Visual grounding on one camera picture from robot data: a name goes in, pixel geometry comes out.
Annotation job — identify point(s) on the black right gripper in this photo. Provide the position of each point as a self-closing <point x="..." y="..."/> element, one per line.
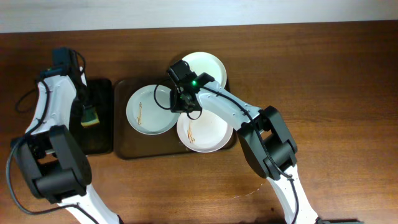
<point x="181" y="103"/>

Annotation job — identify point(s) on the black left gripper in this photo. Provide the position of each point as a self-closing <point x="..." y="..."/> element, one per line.
<point x="83" y="107"/>

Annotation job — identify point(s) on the green yellow sponge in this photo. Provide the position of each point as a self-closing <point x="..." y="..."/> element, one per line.
<point x="90" y="117"/>

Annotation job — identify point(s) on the white plate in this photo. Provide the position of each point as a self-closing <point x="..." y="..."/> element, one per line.
<point x="205" y="132"/>
<point x="203" y="62"/>
<point x="145" y="115"/>

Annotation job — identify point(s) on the white plate front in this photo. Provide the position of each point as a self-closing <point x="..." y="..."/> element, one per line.
<point x="205" y="132"/>

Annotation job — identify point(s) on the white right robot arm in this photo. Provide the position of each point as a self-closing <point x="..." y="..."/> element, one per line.
<point x="266" y="141"/>

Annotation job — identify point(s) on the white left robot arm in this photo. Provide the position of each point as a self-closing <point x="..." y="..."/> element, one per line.
<point x="51" y="161"/>

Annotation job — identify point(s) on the black tray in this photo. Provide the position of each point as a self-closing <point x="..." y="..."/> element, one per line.
<point x="94" y="135"/>

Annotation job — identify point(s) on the brown tray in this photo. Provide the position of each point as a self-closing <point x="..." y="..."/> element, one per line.
<point x="131" y="144"/>

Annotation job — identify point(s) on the white plate back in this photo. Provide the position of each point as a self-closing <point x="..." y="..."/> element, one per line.
<point x="203" y="62"/>

